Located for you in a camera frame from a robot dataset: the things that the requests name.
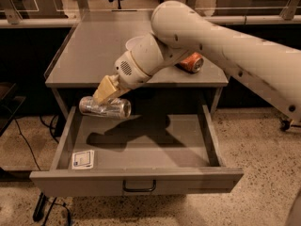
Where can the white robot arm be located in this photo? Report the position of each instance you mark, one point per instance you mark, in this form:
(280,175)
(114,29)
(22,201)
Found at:
(269,193)

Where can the white horizontal rail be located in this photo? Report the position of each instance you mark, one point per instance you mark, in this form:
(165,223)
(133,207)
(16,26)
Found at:
(222,20)

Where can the open grey top drawer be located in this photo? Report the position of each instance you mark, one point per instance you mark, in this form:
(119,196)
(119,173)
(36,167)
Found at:
(179,151)

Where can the white label sticker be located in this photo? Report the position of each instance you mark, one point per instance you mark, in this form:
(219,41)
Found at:
(82,160)

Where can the dark side table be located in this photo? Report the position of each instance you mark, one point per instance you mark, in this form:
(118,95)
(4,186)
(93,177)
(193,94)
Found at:
(10,103)

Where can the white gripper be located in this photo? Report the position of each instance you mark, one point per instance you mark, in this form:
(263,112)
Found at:
(129,72)

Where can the orange crushed soda can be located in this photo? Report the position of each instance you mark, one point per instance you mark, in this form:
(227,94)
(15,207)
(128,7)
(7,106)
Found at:
(192,64)

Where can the black drawer handle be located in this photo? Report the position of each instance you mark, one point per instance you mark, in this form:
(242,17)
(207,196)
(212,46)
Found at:
(139,186)

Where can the white ceramic bowl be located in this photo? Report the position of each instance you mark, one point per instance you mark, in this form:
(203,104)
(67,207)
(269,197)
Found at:
(133,42)

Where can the silver crushed redbull can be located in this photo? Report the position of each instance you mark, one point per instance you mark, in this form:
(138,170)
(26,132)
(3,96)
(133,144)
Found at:
(115,108)

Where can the grey metal cabinet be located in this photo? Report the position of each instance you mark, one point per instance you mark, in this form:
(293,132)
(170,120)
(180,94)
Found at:
(93,46)

